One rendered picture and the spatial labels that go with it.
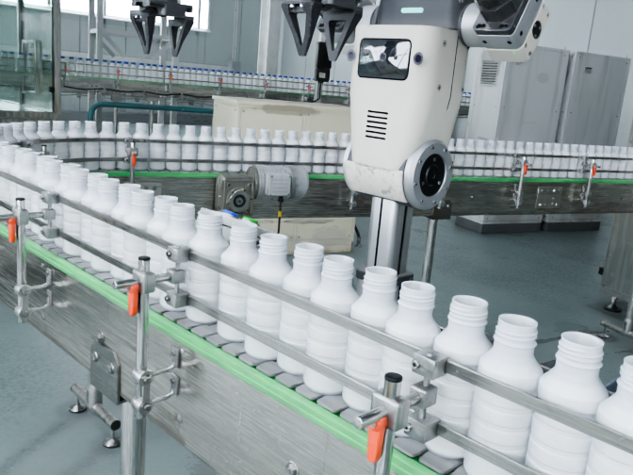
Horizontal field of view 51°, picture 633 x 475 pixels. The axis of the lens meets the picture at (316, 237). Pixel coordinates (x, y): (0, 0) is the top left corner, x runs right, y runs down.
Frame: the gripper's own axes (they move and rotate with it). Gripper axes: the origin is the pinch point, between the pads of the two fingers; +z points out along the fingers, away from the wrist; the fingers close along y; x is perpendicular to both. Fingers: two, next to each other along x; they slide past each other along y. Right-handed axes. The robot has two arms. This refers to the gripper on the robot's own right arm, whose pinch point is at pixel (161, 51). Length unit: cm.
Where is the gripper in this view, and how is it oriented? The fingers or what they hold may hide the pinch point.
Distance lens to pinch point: 138.8
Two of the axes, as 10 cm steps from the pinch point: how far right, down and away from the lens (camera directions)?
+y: -7.2, 1.0, -6.9
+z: -0.9, 9.7, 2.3
